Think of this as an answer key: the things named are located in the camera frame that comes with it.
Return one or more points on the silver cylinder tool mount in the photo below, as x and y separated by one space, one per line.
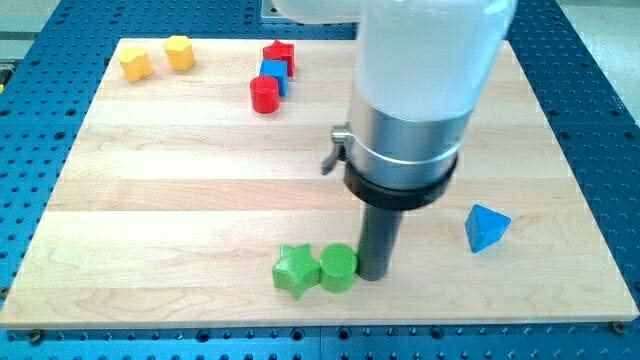
394 163

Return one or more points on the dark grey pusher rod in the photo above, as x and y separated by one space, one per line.
377 239

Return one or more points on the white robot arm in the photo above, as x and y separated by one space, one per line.
420 68

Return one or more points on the blue triangle block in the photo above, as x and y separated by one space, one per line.
484 227

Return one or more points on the green cylinder block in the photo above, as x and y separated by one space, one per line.
338 265

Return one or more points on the green star block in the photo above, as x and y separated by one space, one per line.
296 270

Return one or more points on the red cylinder block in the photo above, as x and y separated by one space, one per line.
264 91

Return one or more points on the blue cube block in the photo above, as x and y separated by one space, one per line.
278 69

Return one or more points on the red star block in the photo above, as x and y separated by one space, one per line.
281 51

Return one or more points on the wooden board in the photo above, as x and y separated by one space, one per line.
176 198

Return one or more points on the yellow hexagon block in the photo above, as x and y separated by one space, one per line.
179 51

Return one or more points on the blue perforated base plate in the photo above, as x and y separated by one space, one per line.
70 48

